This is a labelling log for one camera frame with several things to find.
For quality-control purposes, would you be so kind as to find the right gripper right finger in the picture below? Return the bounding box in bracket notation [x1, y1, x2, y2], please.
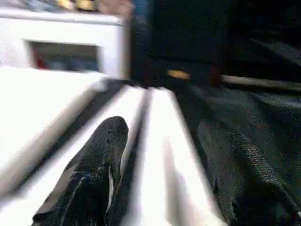
[198, 119, 301, 226]

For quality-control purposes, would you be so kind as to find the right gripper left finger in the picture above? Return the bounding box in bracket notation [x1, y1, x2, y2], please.
[33, 116, 128, 226]

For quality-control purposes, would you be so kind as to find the white plastic table leg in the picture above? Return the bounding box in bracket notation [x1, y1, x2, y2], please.
[120, 87, 226, 226]
[0, 85, 146, 226]

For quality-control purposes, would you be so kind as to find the black work mat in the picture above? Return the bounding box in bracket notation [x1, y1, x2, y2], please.
[71, 78, 301, 226]

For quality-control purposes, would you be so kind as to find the white plastic table top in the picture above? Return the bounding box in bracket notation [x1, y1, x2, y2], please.
[0, 66, 111, 194]

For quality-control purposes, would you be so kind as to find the white cabinet with glass doors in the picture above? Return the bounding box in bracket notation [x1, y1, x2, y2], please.
[0, 7, 131, 80]

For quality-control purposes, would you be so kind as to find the small yellow tag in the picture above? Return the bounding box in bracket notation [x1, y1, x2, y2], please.
[167, 70, 191, 80]

